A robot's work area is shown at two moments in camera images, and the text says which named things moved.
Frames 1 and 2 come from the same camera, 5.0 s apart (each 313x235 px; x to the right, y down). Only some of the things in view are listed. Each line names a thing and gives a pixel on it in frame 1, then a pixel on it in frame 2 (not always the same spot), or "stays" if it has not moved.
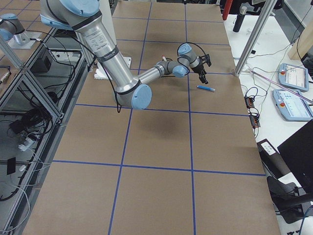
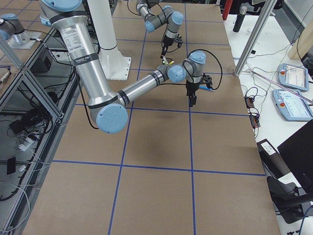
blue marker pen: x=206 y=88 stays
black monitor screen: x=298 y=151 stays
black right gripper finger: x=202 y=78 to x=164 y=51
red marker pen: x=164 y=58 stays
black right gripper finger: x=205 y=80 to x=164 y=52
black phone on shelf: x=11 y=166 stays
